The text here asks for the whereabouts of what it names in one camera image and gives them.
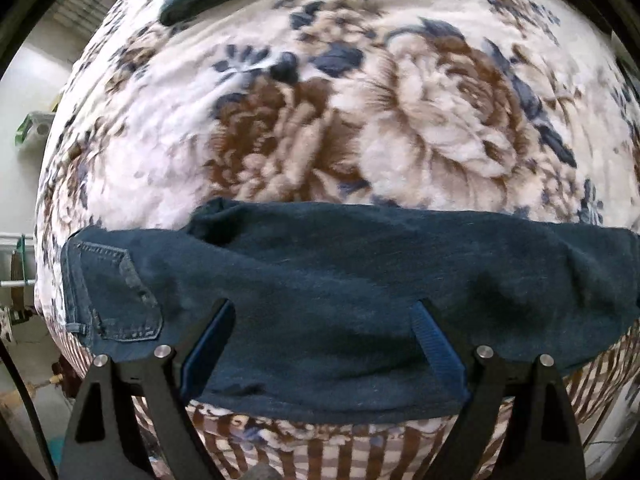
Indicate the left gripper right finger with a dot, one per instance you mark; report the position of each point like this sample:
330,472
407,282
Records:
542,440

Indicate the floral fleece bed blanket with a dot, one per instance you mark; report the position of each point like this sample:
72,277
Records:
515,106

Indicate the dark blue denim jeans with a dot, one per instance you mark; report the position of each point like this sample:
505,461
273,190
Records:
324,296

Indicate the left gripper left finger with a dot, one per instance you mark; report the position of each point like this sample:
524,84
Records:
103,440

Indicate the clear plastic storage bin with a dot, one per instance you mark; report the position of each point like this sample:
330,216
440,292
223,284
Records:
34,129

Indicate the teal shelf rack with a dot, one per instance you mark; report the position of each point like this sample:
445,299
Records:
18,277

